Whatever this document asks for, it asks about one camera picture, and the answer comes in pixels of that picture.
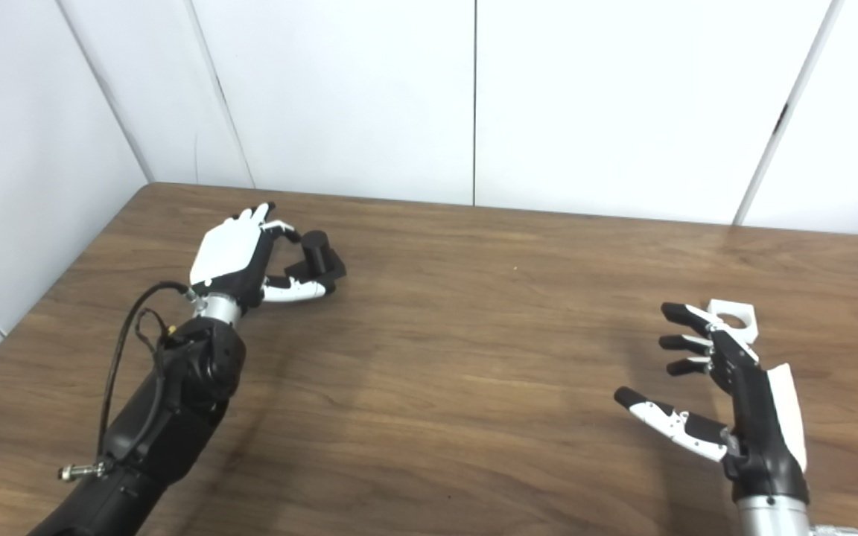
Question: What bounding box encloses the black peg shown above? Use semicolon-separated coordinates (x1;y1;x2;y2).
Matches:
284;231;348;295

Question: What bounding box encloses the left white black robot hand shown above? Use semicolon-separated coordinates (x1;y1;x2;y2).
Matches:
189;202;337;310

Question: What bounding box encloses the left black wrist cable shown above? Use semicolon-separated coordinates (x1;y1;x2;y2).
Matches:
57;281;199;483

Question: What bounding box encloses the white square piece with hole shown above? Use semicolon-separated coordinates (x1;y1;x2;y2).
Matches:
706;299;760;345

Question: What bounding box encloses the left thin black wire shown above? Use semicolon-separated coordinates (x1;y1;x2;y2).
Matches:
135;307;180;358

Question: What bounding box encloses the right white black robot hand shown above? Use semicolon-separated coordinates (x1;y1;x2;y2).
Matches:
614;301;810;507

